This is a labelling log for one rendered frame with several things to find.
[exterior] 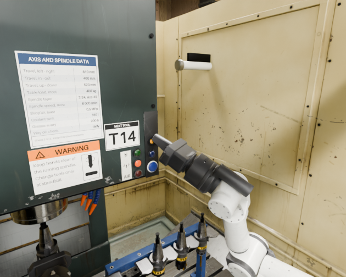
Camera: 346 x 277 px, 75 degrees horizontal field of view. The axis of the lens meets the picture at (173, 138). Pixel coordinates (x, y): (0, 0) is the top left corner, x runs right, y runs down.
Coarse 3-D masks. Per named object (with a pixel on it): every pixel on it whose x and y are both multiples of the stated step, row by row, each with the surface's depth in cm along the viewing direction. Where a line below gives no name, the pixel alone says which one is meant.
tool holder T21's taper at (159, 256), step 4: (160, 240) 83; (156, 244) 82; (160, 244) 82; (156, 248) 82; (160, 248) 82; (156, 252) 82; (160, 252) 82; (152, 256) 84; (156, 256) 82; (160, 256) 82; (156, 260) 82; (160, 260) 83
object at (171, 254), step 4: (164, 248) 90; (168, 248) 90; (172, 248) 90; (164, 252) 88; (168, 252) 88; (172, 252) 88; (176, 252) 88; (168, 256) 86; (172, 256) 86; (176, 256) 86; (168, 260) 85; (172, 260) 85
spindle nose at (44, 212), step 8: (64, 200) 71; (32, 208) 63; (40, 208) 64; (48, 208) 66; (56, 208) 68; (64, 208) 71; (16, 216) 64; (24, 216) 63; (32, 216) 64; (40, 216) 65; (48, 216) 66; (56, 216) 68; (24, 224) 64; (32, 224) 65
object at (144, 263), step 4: (140, 260) 84; (144, 260) 84; (148, 260) 84; (136, 264) 82; (140, 264) 82; (144, 264) 82; (148, 264) 82; (152, 264) 82; (140, 268) 80; (144, 268) 80; (148, 268) 80; (152, 268) 80; (140, 272) 79; (144, 272) 79; (148, 272) 79
